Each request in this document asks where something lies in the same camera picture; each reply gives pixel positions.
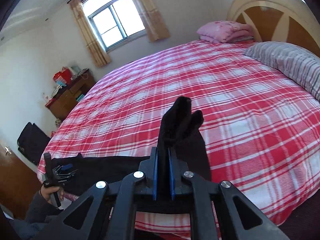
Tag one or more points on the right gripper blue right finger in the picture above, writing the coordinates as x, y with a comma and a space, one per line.
219, 210

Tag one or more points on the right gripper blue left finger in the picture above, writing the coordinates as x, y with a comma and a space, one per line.
106, 211

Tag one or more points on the black pants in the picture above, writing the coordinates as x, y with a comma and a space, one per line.
179, 130

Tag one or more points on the left forearm dark sleeve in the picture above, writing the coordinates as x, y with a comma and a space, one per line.
40, 211

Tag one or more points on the left hand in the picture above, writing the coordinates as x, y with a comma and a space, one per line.
47, 192

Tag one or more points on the brown wooden door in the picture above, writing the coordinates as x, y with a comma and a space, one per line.
18, 184

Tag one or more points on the black folding chair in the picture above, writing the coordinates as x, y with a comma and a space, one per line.
32, 142

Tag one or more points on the dark blue jacket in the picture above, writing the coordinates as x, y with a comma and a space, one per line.
29, 228

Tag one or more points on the brown wooden desk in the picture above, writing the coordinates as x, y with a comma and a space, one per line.
66, 98

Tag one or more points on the red white plaid bedsheet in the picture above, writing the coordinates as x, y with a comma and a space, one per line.
261, 129

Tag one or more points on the red gift bag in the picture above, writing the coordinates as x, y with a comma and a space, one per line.
63, 76

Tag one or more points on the beige curtain left window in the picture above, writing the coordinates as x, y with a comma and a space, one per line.
95, 49

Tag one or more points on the beige curtain right of window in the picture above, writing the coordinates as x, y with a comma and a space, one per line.
152, 20

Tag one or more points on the pink folded quilt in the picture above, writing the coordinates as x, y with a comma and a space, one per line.
225, 32

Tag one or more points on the striped pillow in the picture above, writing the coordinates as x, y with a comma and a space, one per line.
295, 62

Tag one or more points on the wooden headboard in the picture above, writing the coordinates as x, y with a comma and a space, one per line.
288, 21

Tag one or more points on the window with grey frame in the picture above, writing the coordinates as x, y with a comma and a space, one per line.
114, 22

